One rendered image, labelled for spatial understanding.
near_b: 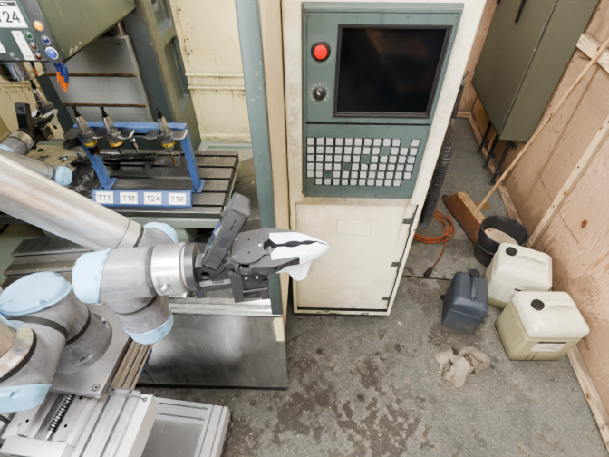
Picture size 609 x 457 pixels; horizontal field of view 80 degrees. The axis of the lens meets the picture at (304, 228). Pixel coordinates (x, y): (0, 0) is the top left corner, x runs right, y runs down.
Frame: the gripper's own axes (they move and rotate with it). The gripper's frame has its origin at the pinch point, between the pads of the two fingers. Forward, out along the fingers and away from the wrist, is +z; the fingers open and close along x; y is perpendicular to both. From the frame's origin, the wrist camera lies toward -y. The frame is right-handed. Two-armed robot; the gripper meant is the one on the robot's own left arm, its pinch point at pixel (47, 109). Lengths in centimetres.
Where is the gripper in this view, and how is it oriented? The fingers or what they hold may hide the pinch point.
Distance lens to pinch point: 197.0
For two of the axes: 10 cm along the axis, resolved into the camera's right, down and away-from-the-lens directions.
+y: 0.0, 7.0, 7.1
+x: 10.0, 0.2, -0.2
